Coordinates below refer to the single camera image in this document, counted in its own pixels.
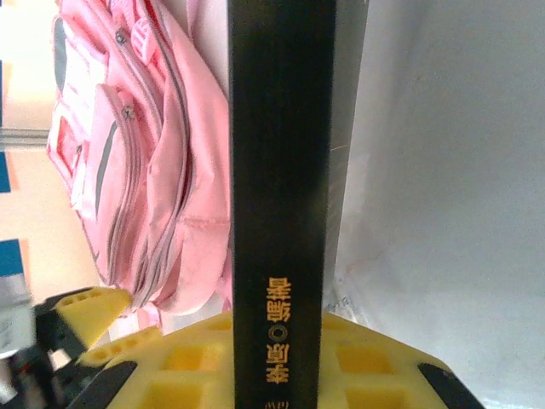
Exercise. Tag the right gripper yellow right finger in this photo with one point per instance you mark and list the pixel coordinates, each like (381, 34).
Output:
(374, 375)

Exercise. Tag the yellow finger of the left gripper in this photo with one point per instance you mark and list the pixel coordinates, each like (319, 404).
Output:
(119, 349)
(93, 311)

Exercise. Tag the left aluminium corner post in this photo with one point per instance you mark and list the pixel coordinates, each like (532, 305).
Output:
(21, 138)

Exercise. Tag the pink school backpack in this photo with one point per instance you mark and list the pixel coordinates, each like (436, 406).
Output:
(170, 170)

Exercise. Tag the black book with antlers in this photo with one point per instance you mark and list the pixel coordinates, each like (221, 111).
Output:
(277, 170)

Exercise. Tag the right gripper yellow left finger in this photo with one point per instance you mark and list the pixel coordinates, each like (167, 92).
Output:
(191, 375)

